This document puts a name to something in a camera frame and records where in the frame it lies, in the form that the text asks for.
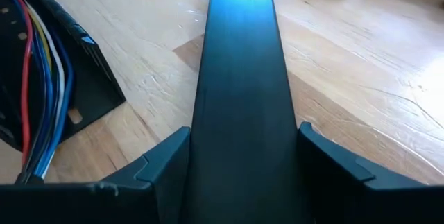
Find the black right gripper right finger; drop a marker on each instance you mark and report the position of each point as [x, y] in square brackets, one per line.
[364, 203]

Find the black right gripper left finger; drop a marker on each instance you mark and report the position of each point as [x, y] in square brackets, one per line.
[104, 203]

